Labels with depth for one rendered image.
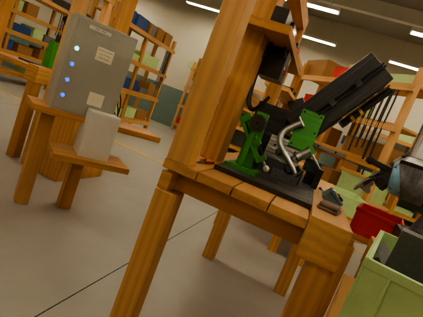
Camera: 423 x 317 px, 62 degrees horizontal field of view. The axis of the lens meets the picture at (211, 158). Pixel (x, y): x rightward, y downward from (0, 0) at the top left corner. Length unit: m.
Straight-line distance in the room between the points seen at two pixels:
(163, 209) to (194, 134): 0.31
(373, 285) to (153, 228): 0.87
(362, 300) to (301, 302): 0.59
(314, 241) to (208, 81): 0.66
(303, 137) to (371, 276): 1.19
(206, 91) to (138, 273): 0.74
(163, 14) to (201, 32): 1.50
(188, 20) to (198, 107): 11.04
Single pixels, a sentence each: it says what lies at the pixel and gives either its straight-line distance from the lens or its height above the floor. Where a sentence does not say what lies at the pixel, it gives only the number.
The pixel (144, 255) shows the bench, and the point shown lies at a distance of 1.43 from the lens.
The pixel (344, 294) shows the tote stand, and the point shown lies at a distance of 1.03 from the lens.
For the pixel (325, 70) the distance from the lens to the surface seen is 5.75.
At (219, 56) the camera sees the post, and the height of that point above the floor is 1.29.
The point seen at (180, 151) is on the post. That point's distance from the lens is 1.30.
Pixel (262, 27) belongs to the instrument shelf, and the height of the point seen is 1.50.
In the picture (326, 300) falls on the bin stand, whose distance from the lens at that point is 1.90.
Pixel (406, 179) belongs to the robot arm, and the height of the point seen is 1.12.
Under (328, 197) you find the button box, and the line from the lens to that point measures 1.71.
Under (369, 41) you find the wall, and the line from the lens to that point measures 11.22.
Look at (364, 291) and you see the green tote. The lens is 0.75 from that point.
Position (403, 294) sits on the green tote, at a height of 0.93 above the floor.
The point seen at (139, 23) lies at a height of 2.08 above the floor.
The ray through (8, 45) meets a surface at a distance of 9.25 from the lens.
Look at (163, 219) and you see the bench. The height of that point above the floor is 0.66.
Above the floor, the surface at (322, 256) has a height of 0.79.
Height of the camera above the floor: 1.12
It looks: 8 degrees down
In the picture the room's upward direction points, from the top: 21 degrees clockwise
